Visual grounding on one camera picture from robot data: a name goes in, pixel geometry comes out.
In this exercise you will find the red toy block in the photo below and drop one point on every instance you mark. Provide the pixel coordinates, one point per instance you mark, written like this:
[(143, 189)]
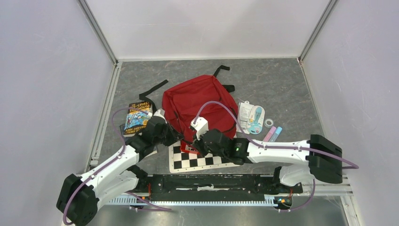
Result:
[(186, 148)]

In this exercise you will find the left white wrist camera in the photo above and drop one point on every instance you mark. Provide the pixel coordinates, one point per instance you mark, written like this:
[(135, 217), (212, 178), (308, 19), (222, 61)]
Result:
[(160, 113)]

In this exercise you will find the blue highlighter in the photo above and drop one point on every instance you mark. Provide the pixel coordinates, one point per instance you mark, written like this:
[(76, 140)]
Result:
[(276, 134)]

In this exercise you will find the dark blue 1984 book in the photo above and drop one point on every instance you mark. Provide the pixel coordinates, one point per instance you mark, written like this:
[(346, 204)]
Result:
[(126, 138)]

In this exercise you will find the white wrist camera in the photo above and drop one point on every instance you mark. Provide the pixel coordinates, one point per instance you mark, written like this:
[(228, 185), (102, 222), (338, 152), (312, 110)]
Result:
[(200, 126), (160, 113)]

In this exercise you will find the pink highlighter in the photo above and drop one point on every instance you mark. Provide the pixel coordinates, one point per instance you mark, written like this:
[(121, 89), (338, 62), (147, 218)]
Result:
[(269, 134)]

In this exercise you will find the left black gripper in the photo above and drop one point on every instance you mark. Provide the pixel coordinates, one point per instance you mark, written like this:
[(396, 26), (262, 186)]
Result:
[(174, 136)]

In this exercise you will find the correction tape blister pack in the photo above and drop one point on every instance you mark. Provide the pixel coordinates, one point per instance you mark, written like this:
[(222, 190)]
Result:
[(251, 118)]

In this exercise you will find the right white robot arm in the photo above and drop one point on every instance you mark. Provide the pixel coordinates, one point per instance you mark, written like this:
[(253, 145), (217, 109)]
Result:
[(315, 158)]

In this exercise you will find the clear tape roll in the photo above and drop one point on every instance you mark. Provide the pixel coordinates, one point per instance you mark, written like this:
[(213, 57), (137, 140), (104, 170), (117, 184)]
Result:
[(268, 123)]

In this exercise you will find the red backpack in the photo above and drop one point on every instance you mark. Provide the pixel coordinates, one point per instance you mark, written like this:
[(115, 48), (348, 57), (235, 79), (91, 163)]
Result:
[(205, 96)]

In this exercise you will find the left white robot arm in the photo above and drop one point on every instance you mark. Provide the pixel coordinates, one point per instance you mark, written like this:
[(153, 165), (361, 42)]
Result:
[(81, 196)]

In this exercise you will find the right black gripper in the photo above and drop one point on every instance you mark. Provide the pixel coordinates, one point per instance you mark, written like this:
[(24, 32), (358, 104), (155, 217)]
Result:
[(198, 142)]

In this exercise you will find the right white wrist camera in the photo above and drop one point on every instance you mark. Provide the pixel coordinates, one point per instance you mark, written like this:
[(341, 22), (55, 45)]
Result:
[(200, 126)]

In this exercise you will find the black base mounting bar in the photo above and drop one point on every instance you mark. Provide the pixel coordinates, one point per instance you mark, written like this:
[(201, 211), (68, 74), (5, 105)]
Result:
[(211, 187)]

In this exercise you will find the treehouse paperback book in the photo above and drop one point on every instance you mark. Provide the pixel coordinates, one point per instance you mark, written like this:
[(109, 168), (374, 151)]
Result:
[(137, 116)]

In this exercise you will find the black white chessboard mat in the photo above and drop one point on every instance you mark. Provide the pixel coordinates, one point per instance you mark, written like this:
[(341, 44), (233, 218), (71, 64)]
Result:
[(184, 162)]

